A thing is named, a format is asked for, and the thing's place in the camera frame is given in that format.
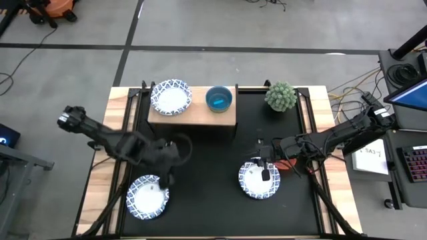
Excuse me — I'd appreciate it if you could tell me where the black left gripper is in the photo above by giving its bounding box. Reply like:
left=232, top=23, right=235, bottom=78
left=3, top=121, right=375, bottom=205
left=143, top=138, right=183, bottom=189

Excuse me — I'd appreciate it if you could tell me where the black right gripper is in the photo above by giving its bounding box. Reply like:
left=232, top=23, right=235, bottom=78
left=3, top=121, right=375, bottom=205
left=244, top=138, right=281, bottom=182

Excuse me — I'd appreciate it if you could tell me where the blue patterned paper plate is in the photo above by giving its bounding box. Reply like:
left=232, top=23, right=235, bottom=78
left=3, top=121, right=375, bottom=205
left=238, top=161, right=282, bottom=200
left=150, top=79, right=193, bottom=117
left=125, top=174, right=170, bottom=221

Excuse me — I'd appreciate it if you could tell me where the red plastic bowl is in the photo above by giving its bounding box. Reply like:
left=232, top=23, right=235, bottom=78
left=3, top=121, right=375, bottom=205
left=275, top=158, right=298, bottom=171

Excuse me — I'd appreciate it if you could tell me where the teal plastic bowl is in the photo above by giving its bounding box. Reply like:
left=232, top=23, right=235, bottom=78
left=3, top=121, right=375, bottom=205
left=205, top=85, right=234, bottom=113

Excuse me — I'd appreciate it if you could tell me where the wooden shelf with black legs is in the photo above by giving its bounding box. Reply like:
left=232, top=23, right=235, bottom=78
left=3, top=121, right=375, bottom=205
left=146, top=85, right=240, bottom=129

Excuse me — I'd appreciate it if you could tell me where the black table mat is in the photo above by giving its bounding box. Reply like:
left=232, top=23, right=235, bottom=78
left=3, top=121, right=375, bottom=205
left=121, top=88, right=321, bottom=236

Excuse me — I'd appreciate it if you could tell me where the green artificial succulent plant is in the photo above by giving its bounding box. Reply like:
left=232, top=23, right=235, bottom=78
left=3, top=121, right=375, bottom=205
left=265, top=82, right=298, bottom=113

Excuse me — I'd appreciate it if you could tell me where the white paper sheet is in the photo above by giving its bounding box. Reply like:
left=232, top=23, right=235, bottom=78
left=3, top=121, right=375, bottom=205
left=352, top=145, right=390, bottom=176

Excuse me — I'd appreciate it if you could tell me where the black power strip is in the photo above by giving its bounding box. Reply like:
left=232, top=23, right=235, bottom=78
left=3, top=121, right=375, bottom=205
left=361, top=91, right=378, bottom=106

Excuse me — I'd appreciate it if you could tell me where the grey metal side table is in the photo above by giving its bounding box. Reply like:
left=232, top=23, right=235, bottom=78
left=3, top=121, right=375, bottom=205
left=0, top=145, right=55, bottom=240

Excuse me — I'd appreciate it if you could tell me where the dark grey equipment cart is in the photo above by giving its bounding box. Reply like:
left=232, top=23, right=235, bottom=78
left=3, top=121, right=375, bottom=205
left=378, top=48, right=427, bottom=131

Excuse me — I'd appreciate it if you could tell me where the backlit black keyboard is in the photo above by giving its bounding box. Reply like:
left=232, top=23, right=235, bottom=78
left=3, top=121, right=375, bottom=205
left=396, top=145, right=427, bottom=183

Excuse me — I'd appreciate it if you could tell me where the grey computer desk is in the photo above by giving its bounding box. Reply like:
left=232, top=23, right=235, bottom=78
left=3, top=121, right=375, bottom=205
left=383, top=128, right=427, bottom=209

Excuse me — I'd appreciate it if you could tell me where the black box with blue light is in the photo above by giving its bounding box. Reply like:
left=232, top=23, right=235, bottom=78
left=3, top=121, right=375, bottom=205
left=0, top=123, right=21, bottom=149

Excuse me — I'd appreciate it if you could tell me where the laptop with blue screen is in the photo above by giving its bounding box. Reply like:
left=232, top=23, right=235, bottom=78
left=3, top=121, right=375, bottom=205
left=383, top=79, right=427, bottom=113

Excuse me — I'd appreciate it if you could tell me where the black slanted pole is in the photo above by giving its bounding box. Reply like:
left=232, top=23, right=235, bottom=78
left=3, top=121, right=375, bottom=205
left=392, top=25, right=427, bottom=61

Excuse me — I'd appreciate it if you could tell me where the orange shop vacuum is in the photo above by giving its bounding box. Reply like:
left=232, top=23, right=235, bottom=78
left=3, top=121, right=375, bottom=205
left=19, top=0, right=79, bottom=26

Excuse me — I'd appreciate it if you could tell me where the black stand leg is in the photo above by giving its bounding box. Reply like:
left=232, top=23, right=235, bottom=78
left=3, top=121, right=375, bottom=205
left=0, top=0, right=21, bottom=37

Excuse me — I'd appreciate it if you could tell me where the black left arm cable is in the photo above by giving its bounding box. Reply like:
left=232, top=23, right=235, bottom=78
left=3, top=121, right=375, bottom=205
left=166, top=132, right=193, bottom=167

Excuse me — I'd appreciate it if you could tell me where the black metal table frame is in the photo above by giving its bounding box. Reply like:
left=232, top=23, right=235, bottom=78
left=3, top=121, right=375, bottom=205
left=71, top=79, right=364, bottom=240

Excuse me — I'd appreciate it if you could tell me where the black sleeved cable bundle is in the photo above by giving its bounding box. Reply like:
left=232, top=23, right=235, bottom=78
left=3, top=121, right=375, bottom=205
left=81, top=166, right=131, bottom=236
left=308, top=166, right=356, bottom=237

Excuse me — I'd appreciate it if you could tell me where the yellow cable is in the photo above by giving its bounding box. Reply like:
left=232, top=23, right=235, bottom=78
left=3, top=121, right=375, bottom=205
left=328, top=68, right=381, bottom=134

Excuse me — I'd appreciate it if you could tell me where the black cable tangle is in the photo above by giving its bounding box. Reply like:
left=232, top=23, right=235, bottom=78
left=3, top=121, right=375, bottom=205
left=245, top=0, right=288, bottom=13

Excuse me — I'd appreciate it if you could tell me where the coiled black cable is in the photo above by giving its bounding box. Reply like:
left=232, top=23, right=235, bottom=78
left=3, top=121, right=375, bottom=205
left=386, top=63, right=422, bottom=88

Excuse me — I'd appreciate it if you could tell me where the black floor cable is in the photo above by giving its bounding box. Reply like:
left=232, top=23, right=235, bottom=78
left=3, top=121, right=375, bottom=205
left=0, top=28, right=57, bottom=97

